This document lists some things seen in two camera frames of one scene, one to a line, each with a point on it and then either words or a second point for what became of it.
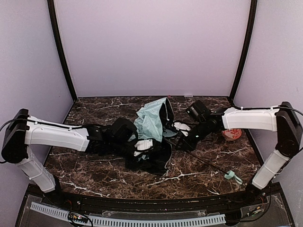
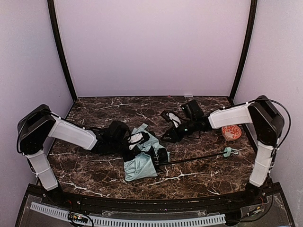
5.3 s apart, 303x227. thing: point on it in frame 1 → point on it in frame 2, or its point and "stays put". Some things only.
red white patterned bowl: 231,134 stays put
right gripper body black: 182,138 → 179,132
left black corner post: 59,40 stays put
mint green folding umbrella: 151,121 → 144,162
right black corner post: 253,8 stays put
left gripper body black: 147,152 stays put
